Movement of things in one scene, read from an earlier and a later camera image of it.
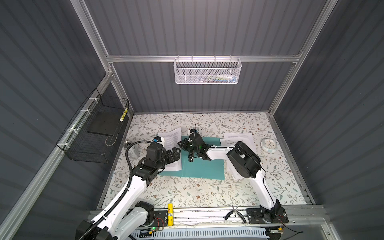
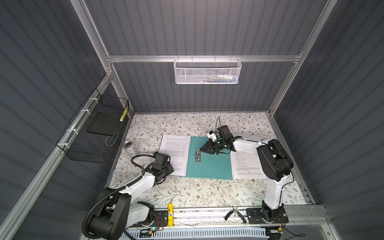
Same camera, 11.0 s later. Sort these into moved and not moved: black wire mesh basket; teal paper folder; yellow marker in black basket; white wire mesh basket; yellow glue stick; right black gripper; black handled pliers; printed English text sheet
Moved: teal paper folder; right black gripper; printed English text sheet
Not moved: white wire mesh basket; yellow glue stick; yellow marker in black basket; black wire mesh basket; black handled pliers
